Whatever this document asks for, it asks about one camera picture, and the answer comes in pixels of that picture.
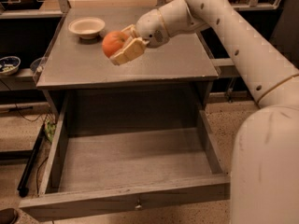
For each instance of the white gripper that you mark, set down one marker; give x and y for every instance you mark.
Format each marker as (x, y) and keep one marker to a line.
(150, 27)

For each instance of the orange fruit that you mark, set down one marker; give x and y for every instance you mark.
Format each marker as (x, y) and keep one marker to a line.
(113, 41)

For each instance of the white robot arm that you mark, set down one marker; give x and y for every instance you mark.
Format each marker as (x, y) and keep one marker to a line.
(265, 160)

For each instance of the open grey top drawer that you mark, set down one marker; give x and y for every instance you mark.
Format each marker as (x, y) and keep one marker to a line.
(110, 149)

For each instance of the metal drawer knob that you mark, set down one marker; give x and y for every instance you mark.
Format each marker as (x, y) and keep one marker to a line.
(138, 205)

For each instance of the white paper bowl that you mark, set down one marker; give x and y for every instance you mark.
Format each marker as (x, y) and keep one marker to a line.
(86, 28)

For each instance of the grey side shelf bar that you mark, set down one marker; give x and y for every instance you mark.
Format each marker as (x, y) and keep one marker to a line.
(225, 68)

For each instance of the clear plastic container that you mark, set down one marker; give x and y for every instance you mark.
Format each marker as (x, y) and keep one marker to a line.
(37, 67)

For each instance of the blue patterned bowl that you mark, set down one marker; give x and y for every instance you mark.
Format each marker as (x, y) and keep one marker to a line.
(9, 65)

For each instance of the black metal stand leg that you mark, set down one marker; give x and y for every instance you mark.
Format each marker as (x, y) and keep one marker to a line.
(22, 187)

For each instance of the dark shoe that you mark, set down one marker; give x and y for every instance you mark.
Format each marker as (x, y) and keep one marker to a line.
(8, 216)

